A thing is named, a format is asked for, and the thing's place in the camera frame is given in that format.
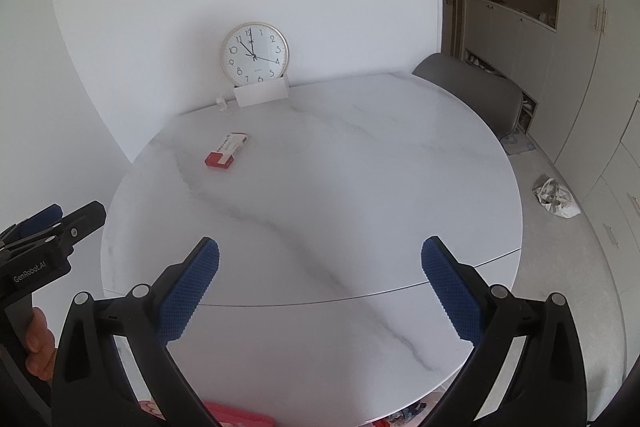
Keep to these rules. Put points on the person's left hand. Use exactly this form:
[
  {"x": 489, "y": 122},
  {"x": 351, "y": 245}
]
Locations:
[{"x": 40, "y": 344}]

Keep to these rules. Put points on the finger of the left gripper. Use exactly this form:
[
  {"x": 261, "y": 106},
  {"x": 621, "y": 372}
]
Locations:
[{"x": 42, "y": 220}]

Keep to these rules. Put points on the red white small box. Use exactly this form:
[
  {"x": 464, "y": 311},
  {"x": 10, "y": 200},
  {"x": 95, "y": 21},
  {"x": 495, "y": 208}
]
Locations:
[{"x": 223, "y": 157}]

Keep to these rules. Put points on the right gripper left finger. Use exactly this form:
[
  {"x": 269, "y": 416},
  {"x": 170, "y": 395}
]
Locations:
[{"x": 90, "y": 385}]

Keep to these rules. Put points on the dark grey dining chair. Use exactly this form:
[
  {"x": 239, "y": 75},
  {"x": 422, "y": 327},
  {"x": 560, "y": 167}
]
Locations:
[{"x": 497, "y": 100}]

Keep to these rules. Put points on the pink patterned sleeve forearm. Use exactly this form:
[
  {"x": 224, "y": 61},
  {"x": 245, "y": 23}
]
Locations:
[{"x": 226, "y": 416}]

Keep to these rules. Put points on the white cabinet with drawers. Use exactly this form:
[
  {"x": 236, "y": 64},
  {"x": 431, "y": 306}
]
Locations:
[{"x": 578, "y": 62}]

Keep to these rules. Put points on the round white wall clock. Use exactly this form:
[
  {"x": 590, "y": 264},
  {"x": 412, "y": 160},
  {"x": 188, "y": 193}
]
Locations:
[{"x": 254, "y": 53}]

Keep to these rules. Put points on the white card against clock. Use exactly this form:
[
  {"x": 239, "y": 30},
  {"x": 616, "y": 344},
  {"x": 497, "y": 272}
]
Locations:
[{"x": 262, "y": 92}]

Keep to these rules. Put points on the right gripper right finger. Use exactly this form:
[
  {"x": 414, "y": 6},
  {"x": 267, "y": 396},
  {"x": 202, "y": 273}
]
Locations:
[{"x": 548, "y": 386}]

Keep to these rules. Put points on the white crumpled bag on floor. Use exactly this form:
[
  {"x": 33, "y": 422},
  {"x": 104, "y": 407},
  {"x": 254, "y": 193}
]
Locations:
[{"x": 556, "y": 198}]

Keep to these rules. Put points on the white oval marble table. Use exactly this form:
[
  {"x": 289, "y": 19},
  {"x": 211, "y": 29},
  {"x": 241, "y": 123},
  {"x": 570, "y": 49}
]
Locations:
[{"x": 320, "y": 313}]

